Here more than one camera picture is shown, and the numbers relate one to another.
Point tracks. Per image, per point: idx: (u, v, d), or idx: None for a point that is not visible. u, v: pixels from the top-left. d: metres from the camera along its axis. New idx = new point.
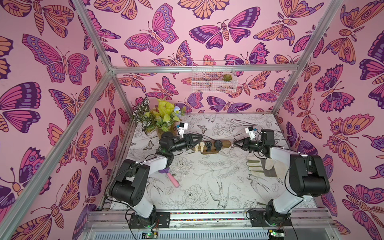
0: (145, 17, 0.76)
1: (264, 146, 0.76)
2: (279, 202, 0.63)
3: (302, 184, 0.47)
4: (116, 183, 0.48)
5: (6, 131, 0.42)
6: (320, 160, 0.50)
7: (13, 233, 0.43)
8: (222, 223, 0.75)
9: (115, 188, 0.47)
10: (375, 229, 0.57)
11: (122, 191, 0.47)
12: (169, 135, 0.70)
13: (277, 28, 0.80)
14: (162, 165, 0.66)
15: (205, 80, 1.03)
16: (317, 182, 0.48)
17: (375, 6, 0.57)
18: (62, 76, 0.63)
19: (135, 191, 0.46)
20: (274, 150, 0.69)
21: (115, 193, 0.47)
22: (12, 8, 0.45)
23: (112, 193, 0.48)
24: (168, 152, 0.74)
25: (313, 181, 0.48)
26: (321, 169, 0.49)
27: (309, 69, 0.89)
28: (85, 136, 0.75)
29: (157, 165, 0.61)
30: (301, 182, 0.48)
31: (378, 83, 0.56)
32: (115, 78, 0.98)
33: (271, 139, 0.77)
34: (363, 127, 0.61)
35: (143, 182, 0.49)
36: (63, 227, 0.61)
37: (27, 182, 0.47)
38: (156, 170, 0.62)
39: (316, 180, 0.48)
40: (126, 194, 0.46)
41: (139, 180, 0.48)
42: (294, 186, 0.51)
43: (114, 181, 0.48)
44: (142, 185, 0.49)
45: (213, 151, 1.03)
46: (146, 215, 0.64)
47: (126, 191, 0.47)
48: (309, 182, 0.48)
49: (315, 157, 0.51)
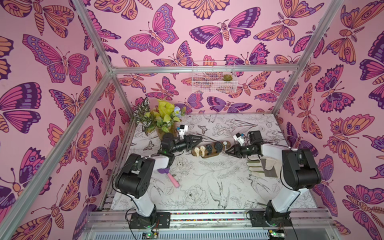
0: (145, 17, 0.76)
1: (255, 144, 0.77)
2: (278, 203, 0.63)
3: (296, 178, 0.49)
4: (122, 175, 0.50)
5: (6, 131, 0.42)
6: (310, 152, 0.53)
7: (13, 233, 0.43)
8: (222, 223, 0.75)
9: (121, 179, 0.50)
10: (375, 229, 0.57)
11: (127, 183, 0.49)
12: (170, 136, 0.73)
13: (277, 28, 0.80)
14: (163, 165, 0.68)
15: (205, 80, 1.03)
16: (310, 174, 0.50)
17: (375, 6, 0.57)
18: (62, 76, 0.63)
19: (141, 181, 0.49)
20: (265, 147, 0.70)
21: (122, 184, 0.49)
22: (12, 8, 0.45)
23: (117, 185, 0.50)
24: (169, 152, 0.77)
25: (306, 173, 0.50)
26: (312, 160, 0.51)
27: (308, 69, 0.89)
28: (85, 136, 0.75)
29: (159, 163, 0.63)
30: (294, 176, 0.49)
31: (378, 83, 0.56)
32: (115, 78, 0.98)
33: (259, 138, 0.81)
34: (363, 127, 0.61)
35: (149, 174, 0.52)
36: (63, 227, 0.61)
37: (27, 182, 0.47)
38: (158, 168, 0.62)
39: (309, 172, 0.50)
40: (132, 185, 0.48)
41: (145, 171, 0.50)
42: (289, 180, 0.52)
43: (120, 173, 0.51)
44: (147, 177, 0.51)
45: (213, 153, 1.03)
46: (145, 214, 0.64)
47: (132, 183, 0.49)
48: (303, 175, 0.50)
49: (305, 150, 0.53)
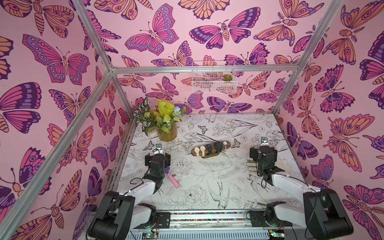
0: (145, 17, 0.76)
1: (264, 172, 0.68)
2: (283, 212, 0.60)
3: (324, 230, 0.41)
4: (97, 220, 0.43)
5: (6, 131, 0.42)
6: (336, 195, 0.44)
7: (13, 233, 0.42)
8: (222, 223, 0.75)
9: (96, 226, 0.42)
10: (375, 229, 0.57)
11: (104, 229, 0.42)
12: (161, 155, 0.71)
13: (277, 28, 0.80)
14: (149, 191, 0.61)
15: (205, 80, 1.03)
16: (340, 224, 0.42)
17: (375, 6, 0.57)
18: (62, 76, 0.63)
19: (119, 227, 0.42)
20: (277, 178, 0.62)
21: (97, 231, 0.42)
22: (12, 8, 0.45)
23: (91, 232, 0.42)
24: (157, 174, 0.71)
25: (335, 223, 0.42)
26: (338, 205, 0.43)
27: (309, 69, 0.89)
28: (85, 136, 0.75)
29: (143, 192, 0.56)
30: (321, 226, 0.41)
31: (378, 83, 0.56)
32: (115, 78, 0.98)
33: (271, 160, 0.68)
34: (363, 127, 0.61)
35: (128, 215, 0.45)
36: (63, 227, 0.61)
37: (27, 182, 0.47)
38: (143, 197, 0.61)
39: (338, 221, 0.42)
40: (109, 232, 0.41)
41: (123, 213, 0.43)
42: (313, 228, 0.44)
43: (94, 218, 0.43)
44: (127, 220, 0.44)
45: (213, 153, 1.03)
46: (144, 220, 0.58)
47: (108, 229, 0.42)
48: (331, 226, 0.41)
49: (330, 192, 0.45)
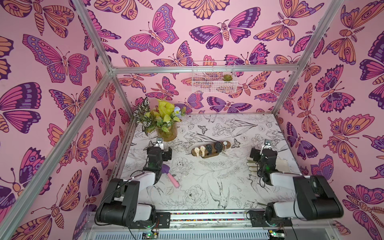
0: (145, 17, 0.76)
1: (264, 173, 0.72)
2: (283, 208, 0.61)
3: (314, 209, 0.43)
4: (105, 205, 0.44)
5: (6, 131, 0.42)
6: (324, 180, 0.48)
7: (13, 233, 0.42)
8: (222, 223, 0.75)
9: (105, 210, 0.44)
10: (375, 229, 0.57)
11: (112, 212, 0.43)
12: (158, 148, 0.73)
13: (277, 28, 0.80)
14: (150, 182, 0.64)
15: (205, 80, 1.03)
16: (329, 204, 0.44)
17: (375, 6, 0.57)
18: (62, 76, 0.63)
19: (126, 209, 0.44)
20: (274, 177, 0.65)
21: (105, 214, 0.43)
22: (12, 8, 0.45)
23: (101, 216, 0.44)
24: (155, 166, 0.73)
25: (325, 204, 0.44)
26: (328, 189, 0.46)
27: (309, 69, 0.89)
28: (85, 136, 0.75)
29: (145, 181, 0.58)
30: (311, 206, 0.44)
31: (378, 83, 0.56)
32: (115, 78, 0.98)
33: (273, 164, 0.71)
34: (363, 127, 0.61)
35: (133, 200, 0.46)
36: (63, 227, 0.61)
37: (27, 182, 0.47)
38: (145, 186, 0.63)
39: (327, 202, 0.45)
40: (117, 215, 0.43)
41: (129, 197, 0.45)
42: (305, 211, 0.45)
43: (103, 203, 0.45)
44: (132, 204, 0.46)
45: (213, 153, 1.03)
46: (145, 217, 0.63)
47: (116, 212, 0.43)
48: (321, 205, 0.44)
49: (319, 177, 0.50)
